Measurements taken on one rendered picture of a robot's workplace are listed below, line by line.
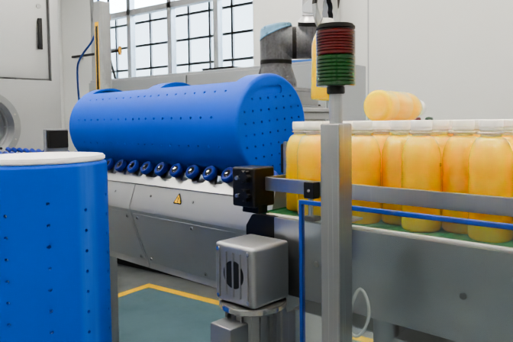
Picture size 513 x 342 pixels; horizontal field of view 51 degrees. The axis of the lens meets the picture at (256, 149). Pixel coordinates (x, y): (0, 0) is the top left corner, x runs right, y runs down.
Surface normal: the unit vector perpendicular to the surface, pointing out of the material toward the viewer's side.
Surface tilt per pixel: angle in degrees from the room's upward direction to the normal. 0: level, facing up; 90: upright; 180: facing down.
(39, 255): 90
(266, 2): 90
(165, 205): 70
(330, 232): 90
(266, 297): 90
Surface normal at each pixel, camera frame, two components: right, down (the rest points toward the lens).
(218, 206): -0.65, -0.29
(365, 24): -0.59, 0.05
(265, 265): 0.73, 0.03
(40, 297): 0.36, 0.04
